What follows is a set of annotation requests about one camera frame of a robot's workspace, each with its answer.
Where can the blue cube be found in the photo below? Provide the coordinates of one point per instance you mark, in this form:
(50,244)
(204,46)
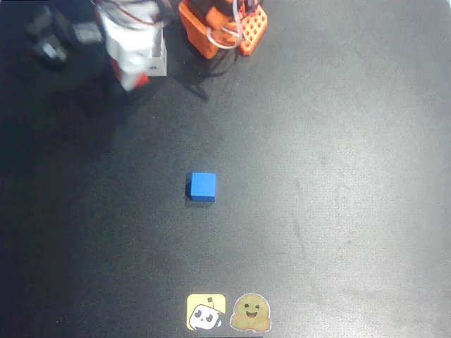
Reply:
(202,186)

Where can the white cardboard box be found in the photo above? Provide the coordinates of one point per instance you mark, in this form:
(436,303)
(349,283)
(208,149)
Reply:
(160,67)

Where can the yellow robot sticker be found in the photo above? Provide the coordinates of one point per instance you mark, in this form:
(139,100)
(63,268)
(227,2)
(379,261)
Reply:
(206,311)

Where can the hugging face emoji sticker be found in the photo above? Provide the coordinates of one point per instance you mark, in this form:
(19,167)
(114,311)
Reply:
(251,313)

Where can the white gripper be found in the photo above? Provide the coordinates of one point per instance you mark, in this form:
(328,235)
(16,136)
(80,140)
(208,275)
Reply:
(131,79)

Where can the black gripper-mounted camera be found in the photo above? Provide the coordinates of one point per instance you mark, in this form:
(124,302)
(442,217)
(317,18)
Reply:
(53,42)

